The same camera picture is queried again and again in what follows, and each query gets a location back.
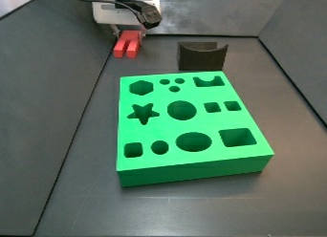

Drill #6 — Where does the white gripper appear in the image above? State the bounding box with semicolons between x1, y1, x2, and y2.
91;0;162;40

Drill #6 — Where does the green foam shape board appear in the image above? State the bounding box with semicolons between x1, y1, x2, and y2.
117;71;274;186

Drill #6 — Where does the red double-square block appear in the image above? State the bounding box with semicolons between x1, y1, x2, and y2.
114;31;142;58

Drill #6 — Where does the black camera cable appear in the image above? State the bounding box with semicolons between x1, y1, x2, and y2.
59;0;145;24

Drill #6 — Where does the black curved stand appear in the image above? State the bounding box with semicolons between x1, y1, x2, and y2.
178;41;229;71

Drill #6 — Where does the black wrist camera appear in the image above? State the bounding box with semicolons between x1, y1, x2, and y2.
134;1;163;29

